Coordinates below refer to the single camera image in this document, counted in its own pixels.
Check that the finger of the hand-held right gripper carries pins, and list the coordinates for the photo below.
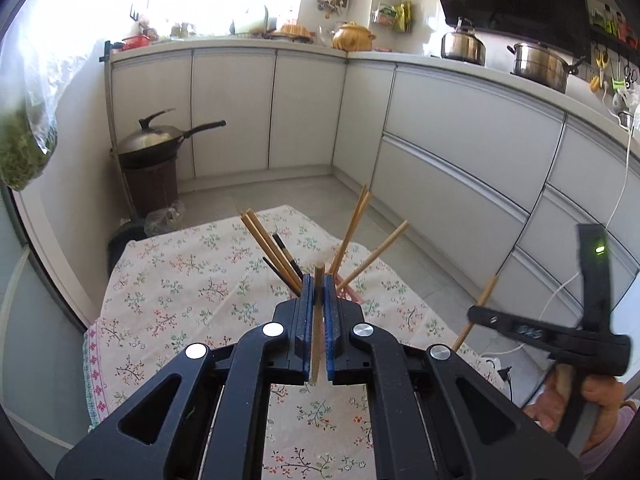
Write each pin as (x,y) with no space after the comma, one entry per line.
(510,330)

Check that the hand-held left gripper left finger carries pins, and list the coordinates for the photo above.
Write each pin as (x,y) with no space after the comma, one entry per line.
(307,320)

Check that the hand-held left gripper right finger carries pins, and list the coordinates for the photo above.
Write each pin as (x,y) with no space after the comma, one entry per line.
(331,320)

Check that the pink plastic utensil basket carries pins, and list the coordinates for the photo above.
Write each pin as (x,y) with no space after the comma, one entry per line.
(350,294)

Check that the black chopstick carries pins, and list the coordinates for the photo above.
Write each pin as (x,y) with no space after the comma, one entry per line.
(285,252)
(274,272)

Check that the person's right hand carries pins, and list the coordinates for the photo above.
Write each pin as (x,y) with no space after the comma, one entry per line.
(607,410)

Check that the floral tablecloth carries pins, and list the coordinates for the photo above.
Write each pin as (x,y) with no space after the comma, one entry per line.
(175,300)

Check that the clear plastic bag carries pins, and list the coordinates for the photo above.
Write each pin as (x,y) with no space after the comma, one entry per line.
(165,217)

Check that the dark round pan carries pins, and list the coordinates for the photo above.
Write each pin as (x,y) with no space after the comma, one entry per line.
(125,250)

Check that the brown plastic bin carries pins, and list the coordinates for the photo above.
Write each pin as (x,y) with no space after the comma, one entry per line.
(150,190)

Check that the white kitchen cabinets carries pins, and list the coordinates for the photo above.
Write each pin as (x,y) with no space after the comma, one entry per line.
(450,125)

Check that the dark wok with lid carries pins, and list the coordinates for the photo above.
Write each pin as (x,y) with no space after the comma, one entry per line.
(150,142)

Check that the white plastic bag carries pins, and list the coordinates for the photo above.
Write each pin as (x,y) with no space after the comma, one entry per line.
(627,107)

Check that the steel cooking pot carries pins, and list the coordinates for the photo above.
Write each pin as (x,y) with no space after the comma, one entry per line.
(540,67)

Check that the yellow scissors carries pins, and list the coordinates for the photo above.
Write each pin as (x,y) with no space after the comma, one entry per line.
(600,65)

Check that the brown clay pot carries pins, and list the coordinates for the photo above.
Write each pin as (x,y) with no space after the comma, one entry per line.
(352,39)

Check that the steel kettle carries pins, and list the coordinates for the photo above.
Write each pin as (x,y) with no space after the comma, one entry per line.
(462,47)

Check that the brown lidded dish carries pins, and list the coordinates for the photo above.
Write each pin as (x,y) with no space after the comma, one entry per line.
(295,32)

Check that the green and yellow packets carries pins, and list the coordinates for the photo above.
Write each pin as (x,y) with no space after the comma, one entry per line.
(395,17)

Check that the red basin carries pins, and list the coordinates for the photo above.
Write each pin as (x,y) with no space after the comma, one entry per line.
(135,42)

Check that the plastic bag of greens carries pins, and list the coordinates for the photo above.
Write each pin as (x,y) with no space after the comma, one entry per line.
(20,150)

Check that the black wall shelf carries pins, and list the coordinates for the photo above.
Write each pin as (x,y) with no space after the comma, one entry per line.
(615,35)

